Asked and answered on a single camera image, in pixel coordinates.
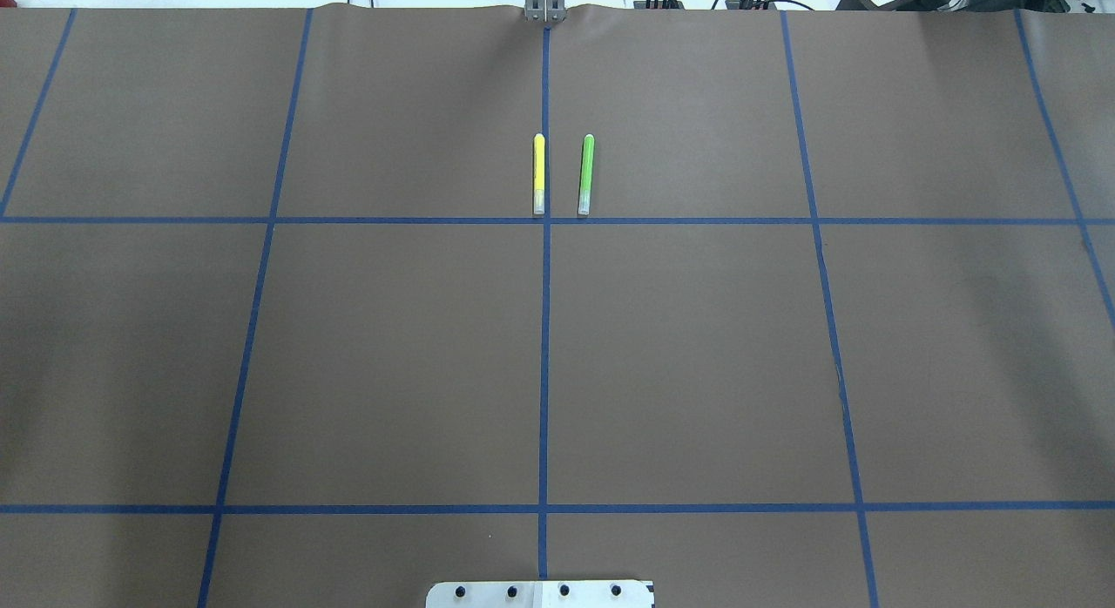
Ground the green highlighter pen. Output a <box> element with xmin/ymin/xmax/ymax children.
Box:
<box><xmin>576</xmin><ymin>134</ymin><xmax>597</xmax><ymax>218</ymax></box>

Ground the yellow highlighter pen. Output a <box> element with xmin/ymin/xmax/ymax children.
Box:
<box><xmin>532</xmin><ymin>132</ymin><xmax>547</xmax><ymax>216</ymax></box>

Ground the aluminium frame post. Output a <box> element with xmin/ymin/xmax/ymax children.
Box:
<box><xmin>524</xmin><ymin>0</ymin><xmax>568</xmax><ymax>25</ymax></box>

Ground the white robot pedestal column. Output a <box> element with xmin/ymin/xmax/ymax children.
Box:
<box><xmin>425</xmin><ymin>579</ymin><xmax>656</xmax><ymax>607</ymax></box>

